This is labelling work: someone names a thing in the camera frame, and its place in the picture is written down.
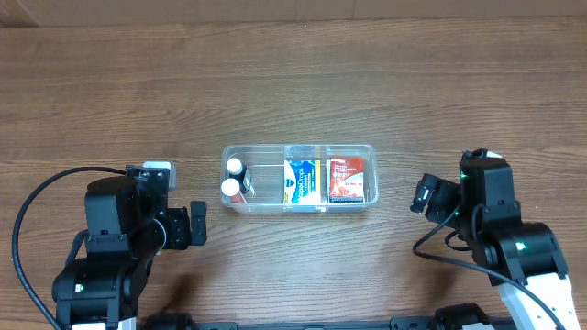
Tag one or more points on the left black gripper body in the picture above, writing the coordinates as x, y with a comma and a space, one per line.
181, 227

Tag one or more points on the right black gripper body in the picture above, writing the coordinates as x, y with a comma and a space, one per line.
440, 200

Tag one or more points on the orange tube white cap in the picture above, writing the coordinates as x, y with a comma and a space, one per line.
231, 189

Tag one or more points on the dark bottle white cap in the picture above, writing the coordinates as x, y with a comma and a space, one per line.
238, 170

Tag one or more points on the red medicine box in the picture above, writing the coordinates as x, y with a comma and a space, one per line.
346, 180

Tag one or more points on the blue yellow VapoDrops box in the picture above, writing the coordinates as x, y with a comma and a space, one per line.
302, 181

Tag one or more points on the white blue Hansaplast box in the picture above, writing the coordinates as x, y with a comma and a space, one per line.
304, 152

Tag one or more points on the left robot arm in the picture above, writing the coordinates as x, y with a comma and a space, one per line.
129, 222

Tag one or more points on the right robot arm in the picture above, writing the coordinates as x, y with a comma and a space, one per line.
523, 260

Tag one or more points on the clear plastic container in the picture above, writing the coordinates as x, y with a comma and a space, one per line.
265, 164

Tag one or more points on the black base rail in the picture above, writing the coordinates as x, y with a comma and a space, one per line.
457, 317

